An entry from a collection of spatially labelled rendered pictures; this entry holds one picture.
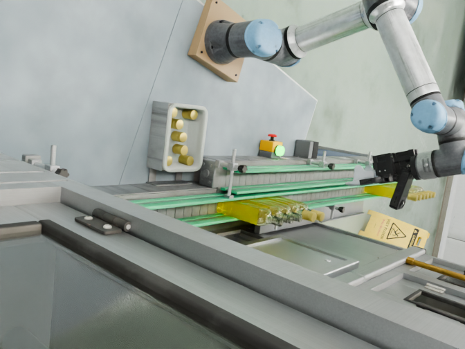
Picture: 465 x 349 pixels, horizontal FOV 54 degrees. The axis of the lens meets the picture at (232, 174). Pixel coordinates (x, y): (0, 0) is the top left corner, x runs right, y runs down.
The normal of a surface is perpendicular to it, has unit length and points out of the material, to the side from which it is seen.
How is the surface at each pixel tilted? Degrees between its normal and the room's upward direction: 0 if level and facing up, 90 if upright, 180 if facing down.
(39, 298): 90
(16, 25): 0
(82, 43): 0
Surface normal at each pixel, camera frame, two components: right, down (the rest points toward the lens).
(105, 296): 0.12, -0.98
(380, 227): -0.30, -0.44
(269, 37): 0.62, 0.12
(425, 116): -0.69, -0.02
